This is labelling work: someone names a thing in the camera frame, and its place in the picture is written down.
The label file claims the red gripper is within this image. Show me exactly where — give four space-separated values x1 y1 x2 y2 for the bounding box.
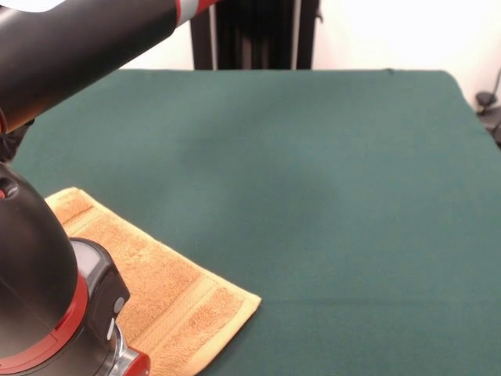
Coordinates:
121 348 152 376

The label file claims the tan terry towel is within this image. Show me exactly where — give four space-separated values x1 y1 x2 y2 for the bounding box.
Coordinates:
44 186 262 376

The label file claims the dark green table cloth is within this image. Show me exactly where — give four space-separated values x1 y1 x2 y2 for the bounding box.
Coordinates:
0 68 501 376

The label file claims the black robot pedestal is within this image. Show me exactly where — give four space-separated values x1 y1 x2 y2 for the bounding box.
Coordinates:
189 0 325 71

